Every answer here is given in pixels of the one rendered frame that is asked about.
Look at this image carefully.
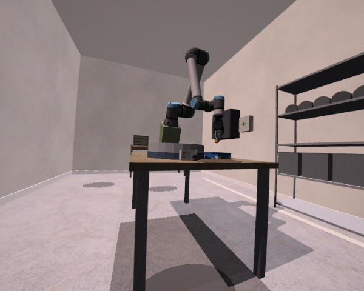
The blue crate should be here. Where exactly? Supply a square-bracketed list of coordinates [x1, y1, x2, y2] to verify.
[204, 152, 232, 159]

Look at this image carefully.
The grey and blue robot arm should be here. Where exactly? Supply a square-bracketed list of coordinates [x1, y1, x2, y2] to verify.
[163, 47, 225, 127]

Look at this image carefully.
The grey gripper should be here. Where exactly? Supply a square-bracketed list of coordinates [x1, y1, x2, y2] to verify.
[213, 115, 224, 142]

